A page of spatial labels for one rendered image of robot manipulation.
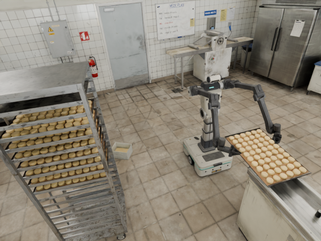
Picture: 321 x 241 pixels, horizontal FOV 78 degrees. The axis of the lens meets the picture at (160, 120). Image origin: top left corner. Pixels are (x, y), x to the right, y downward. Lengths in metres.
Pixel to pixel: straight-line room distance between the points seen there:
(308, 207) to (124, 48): 4.78
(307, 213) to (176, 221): 1.33
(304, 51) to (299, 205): 3.89
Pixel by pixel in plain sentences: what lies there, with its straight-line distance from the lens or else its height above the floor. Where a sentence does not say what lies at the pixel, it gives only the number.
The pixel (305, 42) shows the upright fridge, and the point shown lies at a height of 1.15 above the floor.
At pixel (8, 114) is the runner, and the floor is 1.68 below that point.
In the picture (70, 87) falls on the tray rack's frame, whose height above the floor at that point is 1.81.
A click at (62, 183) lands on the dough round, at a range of 1.89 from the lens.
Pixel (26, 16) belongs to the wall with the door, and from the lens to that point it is 5.21.
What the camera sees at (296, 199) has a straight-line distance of 1.94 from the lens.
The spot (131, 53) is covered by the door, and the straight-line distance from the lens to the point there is 5.49.
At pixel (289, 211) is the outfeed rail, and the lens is 1.76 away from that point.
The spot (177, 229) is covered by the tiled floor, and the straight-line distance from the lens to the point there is 2.53.
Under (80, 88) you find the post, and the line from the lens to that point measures 1.29.
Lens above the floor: 2.25
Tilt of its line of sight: 33 degrees down
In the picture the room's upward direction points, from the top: 5 degrees counter-clockwise
